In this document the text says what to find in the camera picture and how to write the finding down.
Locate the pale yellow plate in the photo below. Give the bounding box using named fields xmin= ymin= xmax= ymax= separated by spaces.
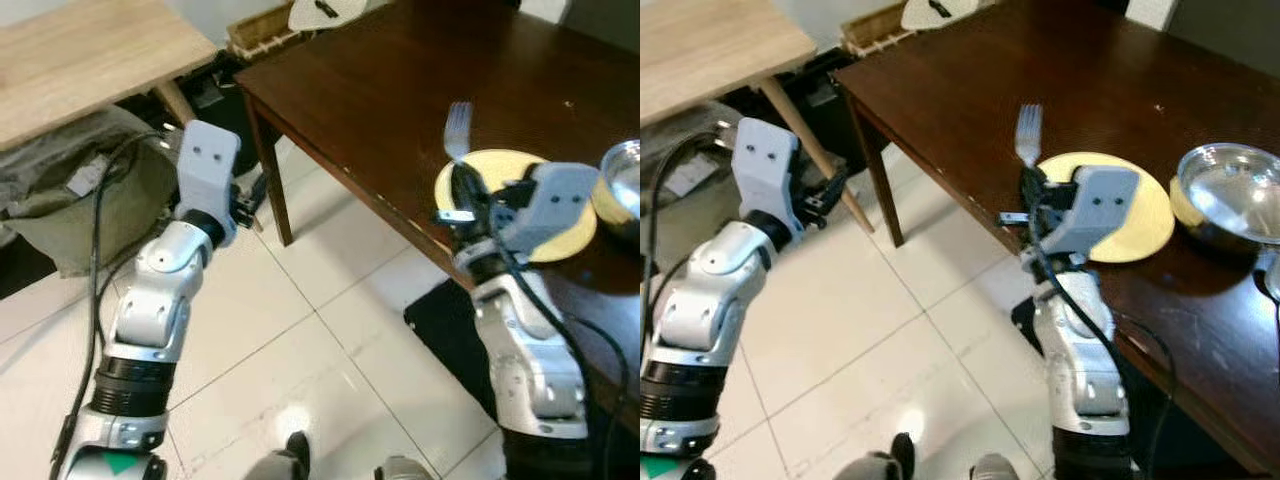
xmin=435 ymin=148 xmax=599 ymax=264
xmin=1035 ymin=152 xmax=1176 ymax=264

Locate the olive green bag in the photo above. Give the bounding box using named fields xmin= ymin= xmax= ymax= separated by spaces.
xmin=640 ymin=100 xmax=742 ymax=211
xmin=0 ymin=105 xmax=182 ymax=278

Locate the black bag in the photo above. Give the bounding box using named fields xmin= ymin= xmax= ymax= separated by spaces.
xmin=745 ymin=48 xmax=871 ymax=147
xmin=185 ymin=50 xmax=256 ymax=142

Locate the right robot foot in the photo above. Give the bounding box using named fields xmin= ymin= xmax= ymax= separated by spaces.
xmin=965 ymin=453 xmax=1021 ymax=480
xmin=375 ymin=455 xmax=433 ymax=480

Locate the stainless steel bowl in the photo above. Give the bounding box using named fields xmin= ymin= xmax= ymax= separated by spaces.
xmin=598 ymin=140 xmax=641 ymax=242
xmin=1172 ymin=143 xmax=1280 ymax=252

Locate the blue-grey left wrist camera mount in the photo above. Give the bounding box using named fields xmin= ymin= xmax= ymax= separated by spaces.
xmin=175 ymin=120 xmax=243 ymax=247
xmin=733 ymin=117 xmax=804 ymax=247

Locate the white round board black mark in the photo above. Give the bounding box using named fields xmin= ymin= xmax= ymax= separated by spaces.
xmin=900 ymin=0 xmax=981 ymax=32
xmin=288 ymin=0 xmax=367 ymax=32

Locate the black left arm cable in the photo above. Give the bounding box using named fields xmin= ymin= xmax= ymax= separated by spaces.
xmin=50 ymin=130 xmax=171 ymax=480
xmin=645 ymin=130 xmax=741 ymax=333

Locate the dark brown wooden table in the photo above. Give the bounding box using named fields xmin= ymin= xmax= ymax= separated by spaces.
xmin=237 ymin=0 xmax=641 ymax=441
xmin=833 ymin=0 xmax=1280 ymax=477

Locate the light wooden rack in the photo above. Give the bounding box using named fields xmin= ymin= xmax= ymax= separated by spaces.
xmin=842 ymin=5 xmax=912 ymax=57
xmin=228 ymin=12 xmax=301 ymax=57

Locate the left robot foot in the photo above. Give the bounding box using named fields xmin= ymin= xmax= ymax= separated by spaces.
xmin=835 ymin=432 xmax=916 ymax=480
xmin=245 ymin=432 xmax=311 ymax=480

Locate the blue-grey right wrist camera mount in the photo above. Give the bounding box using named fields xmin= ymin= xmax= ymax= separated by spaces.
xmin=505 ymin=162 xmax=601 ymax=253
xmin=1060 ymin=165 xmax=1141 ymax=257

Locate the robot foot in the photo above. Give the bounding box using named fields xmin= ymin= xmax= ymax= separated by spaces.
xmin=835 ymin=432 xmax=916 ymax=480
xmin=375 ymin=455 xmax=433 ymax=480
xmin=965 ymin=453 xmax=1021 ymax=480
xmin=245 ymin=432 xmax=311 ymax=480

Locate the black floor mat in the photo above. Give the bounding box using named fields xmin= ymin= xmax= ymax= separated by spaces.
xmin=403 ymin=278 xmax=501 ymax=422
xmin=1010 ymin=295 xmax=1052 ymax=353

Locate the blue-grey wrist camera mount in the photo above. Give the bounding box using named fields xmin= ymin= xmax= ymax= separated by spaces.
xmin=1060 ymin=165 xmax=1141 ymax=257
xmin=505 ymin=162 xmax=601 ymax=253
xmin=175 ymin=120 xmax=243 ymax=247
xmin=733 ymin=117 xmax=804 ymax=247

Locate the silver fork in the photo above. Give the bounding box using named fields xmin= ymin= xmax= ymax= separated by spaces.
xmin=443 ymin=100 xmax=474 ymax=167
xmin=1015 ymin=104 xmax=1043 ymax=169

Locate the light wooden table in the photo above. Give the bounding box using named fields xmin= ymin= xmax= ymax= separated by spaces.
xmin=640 ymin=0 xmax=877 ymax=234
xmin=0 ymin=0 xmax=267 ymax=234

